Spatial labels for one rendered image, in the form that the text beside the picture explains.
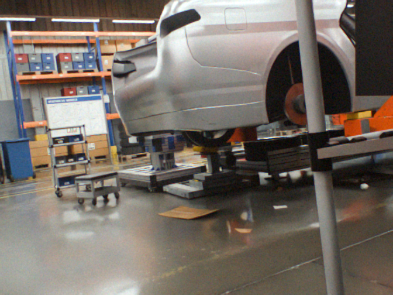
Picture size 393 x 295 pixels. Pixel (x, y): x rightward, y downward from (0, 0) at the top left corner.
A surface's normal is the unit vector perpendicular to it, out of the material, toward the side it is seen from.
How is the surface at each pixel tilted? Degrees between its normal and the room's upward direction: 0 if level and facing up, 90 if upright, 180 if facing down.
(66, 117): 90
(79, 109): 90
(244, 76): 90
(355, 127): 90
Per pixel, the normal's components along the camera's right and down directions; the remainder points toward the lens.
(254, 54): 0.40, 0.00
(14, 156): 0.60, -0.04
